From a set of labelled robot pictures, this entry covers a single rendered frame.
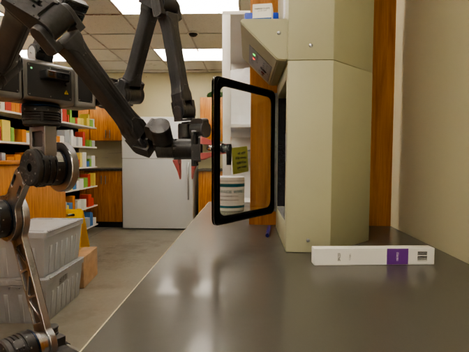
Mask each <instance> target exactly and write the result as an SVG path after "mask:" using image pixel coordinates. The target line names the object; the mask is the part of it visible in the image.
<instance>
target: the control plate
mask: <svg viewBox="0 0 469 352"><path fill-rule="evenodd" d="M253 54H254V55H255V56H254V55H253ZM253 58H254V59H255V60H254V59H253ZM263 62H264V63H265V64H264V65H265V66H263V67H264V70H265V71H266V72H267V73H265V74H264V75H262V74H261V71H262V72H263V73H264V71H263V70H262V69H261V68H260V67H262V64H263ZM249 64H250V65H251V66H252V67H253V68H254V69H255V70H256V71H257V72H258V73H259V74H260V75H262V77H263V78H264V79H265V80H266V81H267V82H268V80H269V76H270V73H271V68H272V67H271V66H270V65H269V64H268V63H267V62H266V61H265V60H264V59H263V58H262V57H261V56H260V55H259V54H258V53H257V52H256V51H255V50H254V49H253V48H252V47H251V46H250V45H249Z"/></svg>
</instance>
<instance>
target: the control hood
mask: <svg viewBox="0 0 469 352"><path fill-rule="evenodd" d="M249 45H250V46H251V47H252V48H253V49H254V50H255V51H256V52H257V53H258V54H259V55H260V56H261V57H262V58H263V59H264V60H265V61H266V62H267V63H268V64H269V65H270V66H271V67H272V68H271V73H270V76H269V80H268V82H267V81H266V80H265V79H264V78H263V77H262V76H261V75H260V74H259V73H258V72H257V71H256V70H255V69H254V68H253V67H252V66H251V65H250V64H249ZM241 46H242V57H243V59H244V60H245V61H246V62H247V63H248V64H249V65H250V66H251V67H252V68H253V69H254V71H255V72H256V73H257V74H258V75H259V76H260V77H261V78H262V79H263V80H264V81H265V82H266V83H267V84H268V85H270V86H276V85H277V84H278V81H279V80H280V77H281V74H282V72H283V69H284V68H285V65H286V62H287V60H288V20H287V19H241Z"/></svg>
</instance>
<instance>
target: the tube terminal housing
mask: <svg viewBox="0 0 469 352"><path fill-rule="evenodd" d="M284 19H287V20H288V60H287V62H286V65H285V68H284V69H283V72H282V74H281V77H280V80H279V81H278V84H277V85H278V86H277V92H278V99H279V98H286V133H287V155H286V162H285V206H277V190H276V229H277V231H278V234H279V236H280V239H281V241H282V243H283V246H284V249H285V252H312V246H352V245H355V244H359V243H362V242H365V241H368V240H369V203H370V173H371V113H372V83H373V74H372V72H373V19H374V0H285V18H284ZM277 207H285V220H284V219H283V217H282V216H281V213H280V212H279V210H278V208H277Z"/></svg>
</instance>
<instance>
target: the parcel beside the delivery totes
mask: <svg viewBox="0 0 469 352"><path fill-rule="evenodd" d="M78 256H81V257H84V262H83V263H82V271H81V278H80V288H85V287H86V286H87V285H88V284H89V282H90V281H91V280H92V279H93V278H94V277H95V276H96V275H97V274H98V264H97V247H80V248H79V254H78Z"/></svg>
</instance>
